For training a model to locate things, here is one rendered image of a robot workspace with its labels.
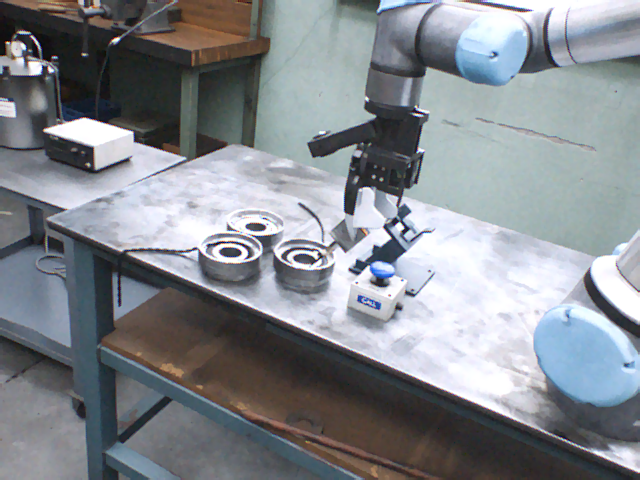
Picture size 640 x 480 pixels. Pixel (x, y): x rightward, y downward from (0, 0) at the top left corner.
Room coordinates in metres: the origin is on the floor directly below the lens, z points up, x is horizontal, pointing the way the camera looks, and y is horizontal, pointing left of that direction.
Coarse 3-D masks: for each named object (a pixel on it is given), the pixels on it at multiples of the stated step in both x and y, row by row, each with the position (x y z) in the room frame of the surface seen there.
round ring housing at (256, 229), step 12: (228, 216) 0.97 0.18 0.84; (240, 216) 1.00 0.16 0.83; (252, 216) 1.01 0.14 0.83; (264, 216) 1.01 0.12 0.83; (276, 216) 1.00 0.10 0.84; (228, 228) 0.94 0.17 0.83; (240, 228) 0.96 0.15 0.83; (252, 228) 0.98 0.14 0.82; (264, 228) 0.98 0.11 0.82; (264, 240) 0.92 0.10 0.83; (276, 240) 0.94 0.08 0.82; (264, 252) 0.93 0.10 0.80
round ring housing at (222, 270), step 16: (208, 240) 0.88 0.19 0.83; (224, 240) 0.90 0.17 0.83; (240, 240) 0.91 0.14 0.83; (256, 240) 0.89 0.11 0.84; (208, 256) 0.82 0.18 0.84; (224, 256) 0.88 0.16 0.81; (240, 256) 0.87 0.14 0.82; (256, 256) 0.84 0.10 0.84; (208, 272) 0.82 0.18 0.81; (224, 272) 0.81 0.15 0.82; (240, 272) 0.82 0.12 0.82
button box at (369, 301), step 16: (368, 272) 0.84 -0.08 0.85; (352, 288) 0.79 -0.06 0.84; (368, 288) 0.79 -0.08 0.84; (384, 288) 0.80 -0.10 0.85; (400, 288) 0.80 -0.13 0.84; (352, 304) 0.79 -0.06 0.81; (368, 304) 0.78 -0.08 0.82; (384, 304) 0.77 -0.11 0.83; (400, 304) 0.80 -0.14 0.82; (384, 320) 0.77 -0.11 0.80
